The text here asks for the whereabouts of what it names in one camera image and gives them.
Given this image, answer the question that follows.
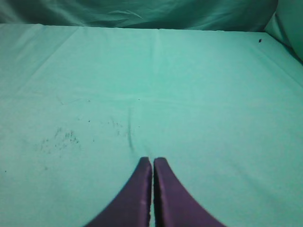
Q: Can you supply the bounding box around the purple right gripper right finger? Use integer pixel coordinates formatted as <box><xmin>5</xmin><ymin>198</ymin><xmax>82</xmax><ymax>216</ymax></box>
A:
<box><xmin>153</xmin><ymin>157</ymin><xmax>224</xmax><ymax>227</ymax></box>

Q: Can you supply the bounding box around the green table cloth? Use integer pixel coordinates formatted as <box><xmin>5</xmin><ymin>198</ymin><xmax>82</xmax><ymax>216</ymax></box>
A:
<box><xmin>0</xmin><ymin>24</ymin><xmax>303</xmax><ymax>227</ymax></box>

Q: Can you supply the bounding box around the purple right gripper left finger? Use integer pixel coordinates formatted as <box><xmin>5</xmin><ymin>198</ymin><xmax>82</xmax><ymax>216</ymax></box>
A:
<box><xmin>86</xmin><ymin>157</ymin><xmax>152</xmax><ymax>227</ymax></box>

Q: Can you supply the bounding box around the green backdrop cloth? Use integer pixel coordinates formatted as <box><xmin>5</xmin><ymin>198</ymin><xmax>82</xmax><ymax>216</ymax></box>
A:
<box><xmin>0</xmin><ymin>0</ymin><xmax>303</xmax><ymax>57</ymax></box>

